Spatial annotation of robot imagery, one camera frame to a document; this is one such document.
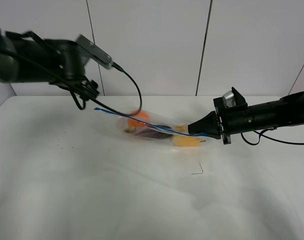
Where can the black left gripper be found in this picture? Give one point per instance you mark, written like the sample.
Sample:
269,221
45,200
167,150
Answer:
72,62

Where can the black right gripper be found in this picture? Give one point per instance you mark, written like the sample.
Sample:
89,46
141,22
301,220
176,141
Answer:
230,120

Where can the clear zip bag blue zipper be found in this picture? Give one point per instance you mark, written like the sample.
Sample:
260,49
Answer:
121,122

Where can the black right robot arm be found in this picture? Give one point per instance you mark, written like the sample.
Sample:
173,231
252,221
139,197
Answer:
286,112

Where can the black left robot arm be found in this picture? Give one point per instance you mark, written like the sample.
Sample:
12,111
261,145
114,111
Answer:
28,58

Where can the yellow pear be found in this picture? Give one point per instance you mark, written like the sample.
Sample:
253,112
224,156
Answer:
186,141

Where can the purple eggplant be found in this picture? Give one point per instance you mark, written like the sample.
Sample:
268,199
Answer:
145,132

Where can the orange fruit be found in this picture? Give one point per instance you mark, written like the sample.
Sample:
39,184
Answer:
139,120

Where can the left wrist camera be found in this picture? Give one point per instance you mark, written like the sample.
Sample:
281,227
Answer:
89,51

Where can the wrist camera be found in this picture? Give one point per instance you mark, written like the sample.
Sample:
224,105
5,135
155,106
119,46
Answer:
89,51
229,99

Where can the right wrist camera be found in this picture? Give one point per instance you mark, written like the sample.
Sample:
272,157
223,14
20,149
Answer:
229,99

